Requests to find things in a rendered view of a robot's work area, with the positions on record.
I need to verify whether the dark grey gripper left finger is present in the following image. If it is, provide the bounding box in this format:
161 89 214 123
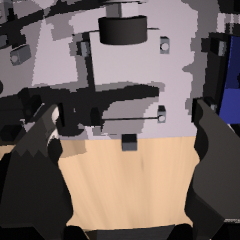
0 102 74 240

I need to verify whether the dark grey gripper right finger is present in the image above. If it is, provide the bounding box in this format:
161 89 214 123
184 97 240 240

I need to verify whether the blue rectangular block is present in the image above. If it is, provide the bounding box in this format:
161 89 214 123
214 33 240 124

